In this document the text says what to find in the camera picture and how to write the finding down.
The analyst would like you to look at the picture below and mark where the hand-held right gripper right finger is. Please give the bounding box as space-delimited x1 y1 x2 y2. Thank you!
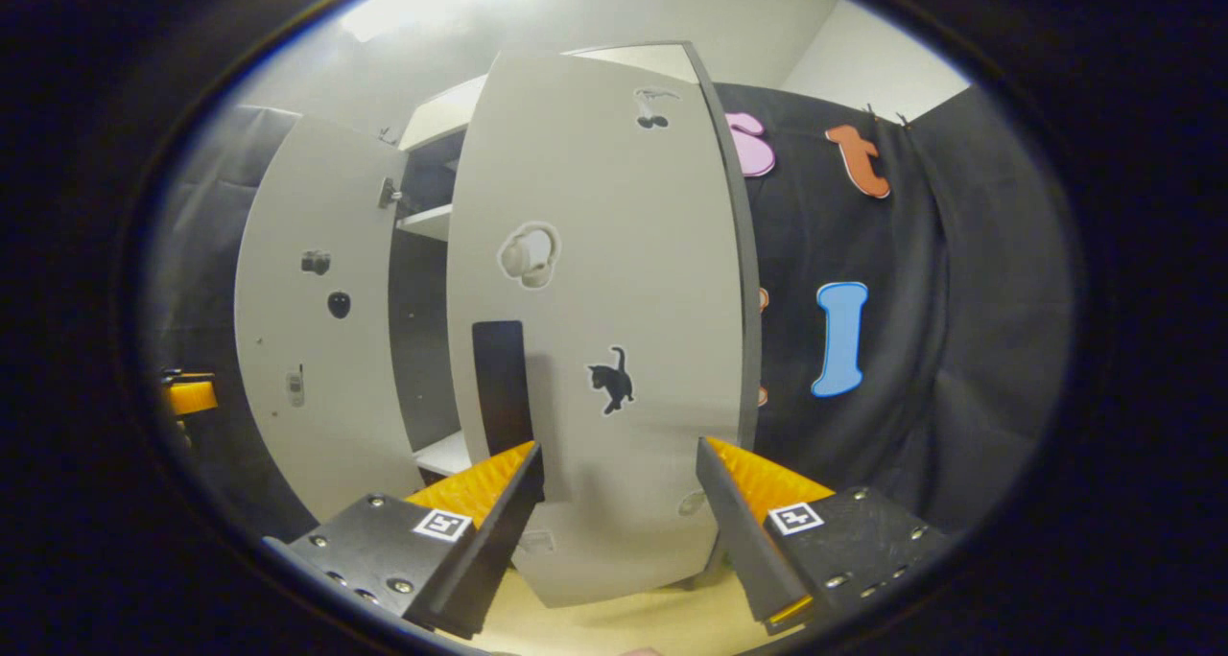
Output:
696 435 953 636

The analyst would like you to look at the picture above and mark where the black right door handle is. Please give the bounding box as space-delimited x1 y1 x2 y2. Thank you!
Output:
471 319 546 504

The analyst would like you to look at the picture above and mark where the white cabinet shelf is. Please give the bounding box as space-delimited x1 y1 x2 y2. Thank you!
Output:
396 203 453 244

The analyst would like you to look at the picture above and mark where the white and grey cabinet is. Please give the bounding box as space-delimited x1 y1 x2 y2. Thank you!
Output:
389 42 766 580

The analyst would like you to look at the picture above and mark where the black backdrop cloth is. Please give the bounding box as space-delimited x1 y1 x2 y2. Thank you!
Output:
144 81 1075 542

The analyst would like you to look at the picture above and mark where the white cabinet door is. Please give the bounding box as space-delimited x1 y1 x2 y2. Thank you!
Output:
446 42 764 609
234 114 425 525

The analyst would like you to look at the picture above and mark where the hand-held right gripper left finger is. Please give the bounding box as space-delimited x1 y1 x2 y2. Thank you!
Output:
259 440 546 641

